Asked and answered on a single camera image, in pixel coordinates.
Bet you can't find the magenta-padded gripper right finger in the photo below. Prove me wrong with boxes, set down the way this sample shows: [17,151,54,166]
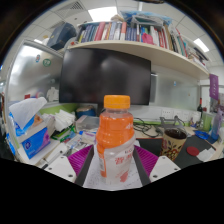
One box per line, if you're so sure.
[133,144,182,187]

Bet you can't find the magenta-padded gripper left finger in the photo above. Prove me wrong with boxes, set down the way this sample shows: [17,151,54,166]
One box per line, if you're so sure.
[44,144,97,188]

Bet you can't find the orange drink bottle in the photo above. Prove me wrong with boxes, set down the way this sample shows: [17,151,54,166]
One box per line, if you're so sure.
[95,94,137,185]

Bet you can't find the purple blue water bottle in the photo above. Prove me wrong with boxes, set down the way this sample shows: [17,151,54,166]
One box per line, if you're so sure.
[210,109,223,141]

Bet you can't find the black red-edged desk mat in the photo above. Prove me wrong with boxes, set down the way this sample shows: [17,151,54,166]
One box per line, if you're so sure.
[138,134,218,169]

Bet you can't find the yellow floral mug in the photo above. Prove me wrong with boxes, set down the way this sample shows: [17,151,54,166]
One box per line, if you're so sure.
[159,127,188,162]

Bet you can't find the flat round red coaster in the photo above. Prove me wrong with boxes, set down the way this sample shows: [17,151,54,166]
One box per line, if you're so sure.
[186,145,200,157]

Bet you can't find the white written paper sheet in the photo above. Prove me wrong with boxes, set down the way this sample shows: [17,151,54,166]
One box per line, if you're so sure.
[83,143,144,191]

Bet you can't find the blue tissue pack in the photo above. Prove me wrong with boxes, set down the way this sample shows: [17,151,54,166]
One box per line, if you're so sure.
[21,127,51,160]

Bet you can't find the white paper napkin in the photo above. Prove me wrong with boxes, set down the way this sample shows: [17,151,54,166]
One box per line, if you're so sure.
[196,147,216,163]

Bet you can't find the grey metal laptop stand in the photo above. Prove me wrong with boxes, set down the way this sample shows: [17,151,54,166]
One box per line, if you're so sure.
[159,115,186,131]

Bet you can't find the blue tissue box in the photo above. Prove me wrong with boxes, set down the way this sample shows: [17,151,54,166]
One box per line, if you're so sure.
[8,96,48,138]

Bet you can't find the purple hanging banner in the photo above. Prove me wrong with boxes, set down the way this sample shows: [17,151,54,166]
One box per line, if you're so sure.
[208,73,220,102]

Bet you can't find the black computer monitor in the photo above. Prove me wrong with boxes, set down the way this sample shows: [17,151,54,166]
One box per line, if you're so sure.
[59,48,152,106]

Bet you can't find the white shelf with books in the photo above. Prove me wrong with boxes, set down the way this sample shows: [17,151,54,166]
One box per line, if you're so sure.
[68,11,211,80]

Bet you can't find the rectangular ceiling light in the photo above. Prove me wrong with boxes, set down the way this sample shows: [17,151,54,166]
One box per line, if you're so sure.
[87,6,118,23]
[193,37,210,54]

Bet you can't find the dark blue box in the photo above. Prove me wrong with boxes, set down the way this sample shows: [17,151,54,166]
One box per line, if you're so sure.
[46,22,78,52]

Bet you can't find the black cable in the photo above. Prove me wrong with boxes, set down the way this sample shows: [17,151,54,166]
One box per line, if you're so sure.
[133,117,163,138]

